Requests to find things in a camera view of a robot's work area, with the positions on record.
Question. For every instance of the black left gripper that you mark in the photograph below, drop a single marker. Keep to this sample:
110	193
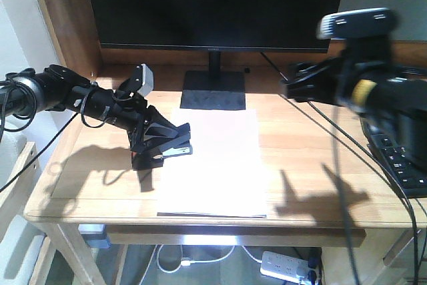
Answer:
133	115

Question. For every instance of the wooden chair grey cushion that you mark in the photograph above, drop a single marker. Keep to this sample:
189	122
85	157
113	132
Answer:
26	253

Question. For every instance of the black monitor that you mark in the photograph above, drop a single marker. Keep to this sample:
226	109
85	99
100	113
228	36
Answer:
214	26

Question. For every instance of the black orange stapler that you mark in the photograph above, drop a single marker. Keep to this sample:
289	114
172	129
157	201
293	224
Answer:
150	153

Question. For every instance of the black computer keyboard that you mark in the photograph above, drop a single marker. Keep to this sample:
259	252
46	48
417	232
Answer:
393	158

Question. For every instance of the white paper sheets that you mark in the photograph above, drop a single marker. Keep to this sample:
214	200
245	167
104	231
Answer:
223	176

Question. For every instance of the wooden desk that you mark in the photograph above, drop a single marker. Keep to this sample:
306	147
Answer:
89	179

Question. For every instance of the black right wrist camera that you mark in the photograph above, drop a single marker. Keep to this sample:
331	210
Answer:
356	24

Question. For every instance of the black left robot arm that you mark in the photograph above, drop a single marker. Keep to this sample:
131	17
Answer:
58	88

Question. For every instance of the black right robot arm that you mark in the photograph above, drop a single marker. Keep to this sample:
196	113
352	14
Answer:
397	107

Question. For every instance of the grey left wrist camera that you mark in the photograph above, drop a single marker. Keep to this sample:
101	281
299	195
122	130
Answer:
140	82

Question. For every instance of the white power strip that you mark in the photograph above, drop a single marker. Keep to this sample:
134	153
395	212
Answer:
288	268

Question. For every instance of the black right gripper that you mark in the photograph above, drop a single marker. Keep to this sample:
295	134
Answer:
366	63

